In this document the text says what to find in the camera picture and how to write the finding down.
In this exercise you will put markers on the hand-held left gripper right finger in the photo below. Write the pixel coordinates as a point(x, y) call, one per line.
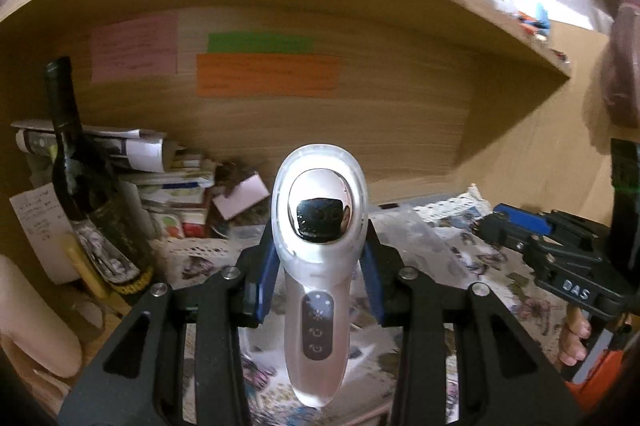
point(372, 268)

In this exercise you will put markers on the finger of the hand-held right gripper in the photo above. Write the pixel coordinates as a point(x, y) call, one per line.
point(520, 221)

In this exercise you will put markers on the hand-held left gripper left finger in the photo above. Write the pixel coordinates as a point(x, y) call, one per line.
point(263, 276)

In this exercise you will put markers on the white facial massager device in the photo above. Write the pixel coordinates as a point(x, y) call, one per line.
point(316, 256)

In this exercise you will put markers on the person's right forearm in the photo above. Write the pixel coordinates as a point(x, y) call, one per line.
point(617, 56)

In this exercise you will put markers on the person's right hand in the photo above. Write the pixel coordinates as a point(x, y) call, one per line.
point(575, 336)

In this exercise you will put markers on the floral printed cloth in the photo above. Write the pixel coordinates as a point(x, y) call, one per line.
point(450, 246)

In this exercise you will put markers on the small pink box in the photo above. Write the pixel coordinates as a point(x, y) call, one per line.
point(240, 196)

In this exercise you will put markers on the pile of papers and boxes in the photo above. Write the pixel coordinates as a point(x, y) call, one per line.
point(165, 186)

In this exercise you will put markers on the orange sticky note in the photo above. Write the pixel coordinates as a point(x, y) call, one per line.
point(267, 75)

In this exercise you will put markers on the dark wine bottle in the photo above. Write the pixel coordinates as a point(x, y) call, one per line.
point(82, 186)

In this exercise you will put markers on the handwritten white paper note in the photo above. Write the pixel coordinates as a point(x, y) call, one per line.
point(42, 231)

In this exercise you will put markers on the pink cylindrical object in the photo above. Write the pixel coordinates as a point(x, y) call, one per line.
point(35, 321)

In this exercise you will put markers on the green sticky note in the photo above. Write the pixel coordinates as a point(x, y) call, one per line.
point(260, 42)

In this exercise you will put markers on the pink sticky note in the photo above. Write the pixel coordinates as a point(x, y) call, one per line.
point(134, 46)

